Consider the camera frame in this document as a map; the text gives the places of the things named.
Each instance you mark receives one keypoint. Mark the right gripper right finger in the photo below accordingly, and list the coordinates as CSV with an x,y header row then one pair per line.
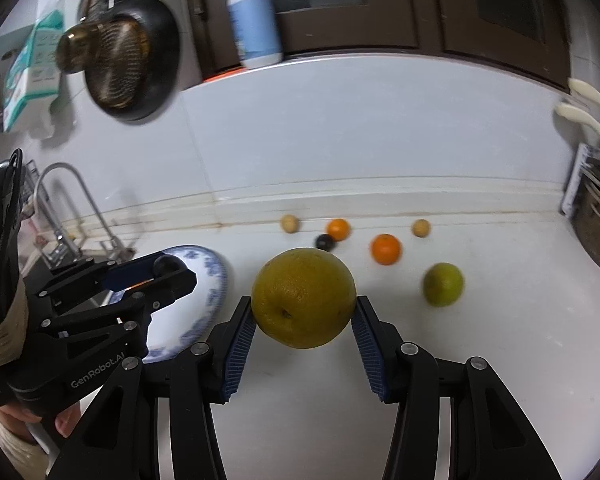
x,y
491,437

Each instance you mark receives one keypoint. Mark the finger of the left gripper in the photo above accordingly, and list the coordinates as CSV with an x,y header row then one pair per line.
x,y
124,322
160,277

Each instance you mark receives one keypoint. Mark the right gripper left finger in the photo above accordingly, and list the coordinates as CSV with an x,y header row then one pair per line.
x,y
117,437

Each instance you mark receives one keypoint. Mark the tan longan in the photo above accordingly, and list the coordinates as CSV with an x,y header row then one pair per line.
x,y
290,223
421,228

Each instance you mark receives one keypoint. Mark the yellow green round fruit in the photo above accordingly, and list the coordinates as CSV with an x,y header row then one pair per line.
x,y
303,298

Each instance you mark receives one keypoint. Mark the dark green round fruit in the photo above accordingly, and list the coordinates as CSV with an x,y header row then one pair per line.
x,y
443,284

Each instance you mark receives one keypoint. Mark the dark plum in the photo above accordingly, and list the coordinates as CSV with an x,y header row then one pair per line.
x,y
325,242

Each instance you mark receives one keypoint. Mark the small orange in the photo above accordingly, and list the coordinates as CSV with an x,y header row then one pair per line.
x,y
338,229

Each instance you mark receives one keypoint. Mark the large orange with stem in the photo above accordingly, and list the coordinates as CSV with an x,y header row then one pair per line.
x,y
386,249

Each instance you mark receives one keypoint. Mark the left hand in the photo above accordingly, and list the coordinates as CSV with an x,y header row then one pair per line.
x,y
15,418

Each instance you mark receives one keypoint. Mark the blue white porcelain plate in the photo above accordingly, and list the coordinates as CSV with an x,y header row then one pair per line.
x,y
178,325

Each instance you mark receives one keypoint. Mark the large chrome faucet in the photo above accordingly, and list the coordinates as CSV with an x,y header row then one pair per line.
x,y
57,193

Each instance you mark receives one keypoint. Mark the brass strainer ladle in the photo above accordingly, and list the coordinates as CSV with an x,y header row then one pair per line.
x,y
82,47

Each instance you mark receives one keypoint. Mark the teal white tissue box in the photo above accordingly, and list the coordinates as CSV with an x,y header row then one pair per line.
x,y
33,81

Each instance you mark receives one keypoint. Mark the steel cooking pot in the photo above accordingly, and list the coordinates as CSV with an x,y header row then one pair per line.
x,y
586,217

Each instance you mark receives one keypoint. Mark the black frying pan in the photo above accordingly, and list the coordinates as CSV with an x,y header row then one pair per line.
x,y
133,65

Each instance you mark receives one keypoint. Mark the blue white soap bottle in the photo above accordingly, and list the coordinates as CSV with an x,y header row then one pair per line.
x,y
255,32

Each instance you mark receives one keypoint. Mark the white rack bracket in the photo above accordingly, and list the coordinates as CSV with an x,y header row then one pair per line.
x,y
568,204

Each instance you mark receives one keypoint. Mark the cream knife handle lower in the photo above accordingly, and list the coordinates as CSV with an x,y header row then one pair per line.
x,y
578,116

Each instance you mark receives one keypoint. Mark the cream knife handle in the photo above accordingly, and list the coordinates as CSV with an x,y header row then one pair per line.
x,y
584,91
578,116

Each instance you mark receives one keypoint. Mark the cream knife handle upper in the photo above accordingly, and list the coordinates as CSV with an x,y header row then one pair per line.
x,y
584,91

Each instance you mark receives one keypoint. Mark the dark wooden window frame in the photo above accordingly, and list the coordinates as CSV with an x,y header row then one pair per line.
x,y
526,37

